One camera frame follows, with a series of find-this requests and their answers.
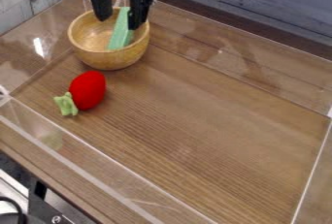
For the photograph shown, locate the green rectangular block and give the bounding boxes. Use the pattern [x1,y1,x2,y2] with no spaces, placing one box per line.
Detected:
[108,7,134,49]

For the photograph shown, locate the brown wooden bowl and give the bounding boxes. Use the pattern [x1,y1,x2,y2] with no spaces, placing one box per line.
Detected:
[67,7,150,71]

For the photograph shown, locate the red plush strawberry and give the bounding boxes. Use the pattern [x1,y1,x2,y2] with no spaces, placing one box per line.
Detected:
[54,71,106,116]

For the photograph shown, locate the clear acrylic tray wall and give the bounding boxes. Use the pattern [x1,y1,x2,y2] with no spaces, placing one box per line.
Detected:
[0,0,332,224]

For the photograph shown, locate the black cable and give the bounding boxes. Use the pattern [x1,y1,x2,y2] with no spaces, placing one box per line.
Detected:
[0,196,29,224]

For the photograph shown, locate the black table leg bracket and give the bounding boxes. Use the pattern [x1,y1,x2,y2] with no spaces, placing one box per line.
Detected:
[27,178,74,224]

